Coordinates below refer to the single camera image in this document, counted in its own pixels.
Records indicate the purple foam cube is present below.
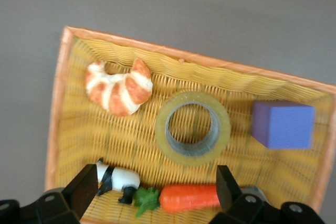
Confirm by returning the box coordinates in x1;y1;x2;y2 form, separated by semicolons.
250;100;316;150

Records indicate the toy croissant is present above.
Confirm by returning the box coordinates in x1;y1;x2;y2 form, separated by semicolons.
85;58;154;117

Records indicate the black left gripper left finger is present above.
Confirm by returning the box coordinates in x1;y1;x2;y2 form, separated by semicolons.
0;164;99;224

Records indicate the yellow woven basket orange rim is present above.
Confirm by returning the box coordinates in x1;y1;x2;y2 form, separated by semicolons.
44;26;336;224

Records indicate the yellow packing tape roll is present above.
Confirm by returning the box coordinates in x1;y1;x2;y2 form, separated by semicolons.
154;91;232;167

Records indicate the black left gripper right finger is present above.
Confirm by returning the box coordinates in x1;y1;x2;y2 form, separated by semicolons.
208;165;326;224

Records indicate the toy panda figure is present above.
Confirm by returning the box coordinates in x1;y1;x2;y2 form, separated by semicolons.
94;157;141;205

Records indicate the toy carrot with green leaves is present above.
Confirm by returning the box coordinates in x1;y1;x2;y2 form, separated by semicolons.
133;184;222;218

